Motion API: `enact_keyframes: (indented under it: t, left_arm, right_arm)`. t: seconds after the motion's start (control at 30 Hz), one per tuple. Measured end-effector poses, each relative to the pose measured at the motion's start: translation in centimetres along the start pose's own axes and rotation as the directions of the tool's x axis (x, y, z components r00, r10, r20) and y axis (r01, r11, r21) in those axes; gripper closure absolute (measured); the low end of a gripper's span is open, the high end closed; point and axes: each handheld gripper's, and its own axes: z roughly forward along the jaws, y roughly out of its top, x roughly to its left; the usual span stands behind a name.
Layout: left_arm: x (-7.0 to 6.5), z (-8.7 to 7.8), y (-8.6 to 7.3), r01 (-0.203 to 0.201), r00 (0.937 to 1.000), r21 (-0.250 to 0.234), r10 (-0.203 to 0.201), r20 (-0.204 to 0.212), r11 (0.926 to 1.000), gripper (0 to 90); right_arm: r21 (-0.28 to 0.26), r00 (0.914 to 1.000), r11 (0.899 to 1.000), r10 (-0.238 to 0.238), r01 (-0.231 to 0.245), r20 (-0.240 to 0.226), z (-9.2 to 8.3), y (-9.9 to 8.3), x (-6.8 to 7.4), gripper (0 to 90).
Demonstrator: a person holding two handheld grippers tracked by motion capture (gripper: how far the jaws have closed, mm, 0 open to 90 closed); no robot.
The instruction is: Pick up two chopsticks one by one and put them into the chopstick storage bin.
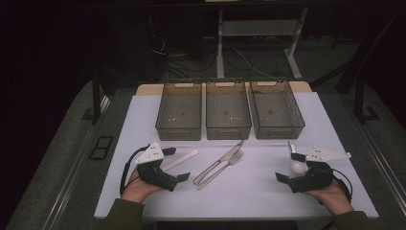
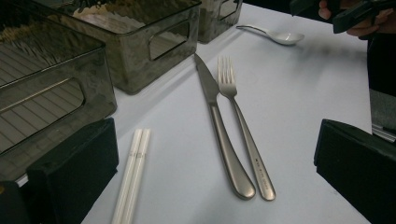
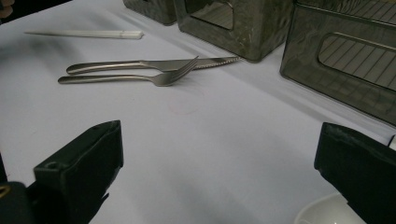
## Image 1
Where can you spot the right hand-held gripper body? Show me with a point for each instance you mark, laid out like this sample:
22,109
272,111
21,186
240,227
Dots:
314,177

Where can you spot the black metal stand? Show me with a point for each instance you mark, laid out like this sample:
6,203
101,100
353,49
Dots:
360,99
95,99

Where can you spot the white chopstick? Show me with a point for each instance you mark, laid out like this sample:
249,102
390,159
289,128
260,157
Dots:
185,159
182,157

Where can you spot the white spoon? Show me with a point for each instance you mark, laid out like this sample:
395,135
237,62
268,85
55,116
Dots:
298,167

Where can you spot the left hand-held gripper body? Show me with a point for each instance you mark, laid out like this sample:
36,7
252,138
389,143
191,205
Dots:
156,174

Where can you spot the metal fork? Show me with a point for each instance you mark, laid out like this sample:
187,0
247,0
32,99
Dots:
234,158

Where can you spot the person's right hand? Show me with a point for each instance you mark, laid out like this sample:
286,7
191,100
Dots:
333,196

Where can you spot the white metal desk frame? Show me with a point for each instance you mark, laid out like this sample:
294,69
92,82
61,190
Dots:
220,48

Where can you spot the metal table knife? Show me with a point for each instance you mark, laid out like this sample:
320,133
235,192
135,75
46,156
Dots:
228,155

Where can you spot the white table sheet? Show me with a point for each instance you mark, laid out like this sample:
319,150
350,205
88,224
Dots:
252,195

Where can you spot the grey translucent plastic bin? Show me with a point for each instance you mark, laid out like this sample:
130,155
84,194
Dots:
178,110
227,110
274,110

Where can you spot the person's left hand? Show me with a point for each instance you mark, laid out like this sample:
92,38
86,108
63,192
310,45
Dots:
139,188

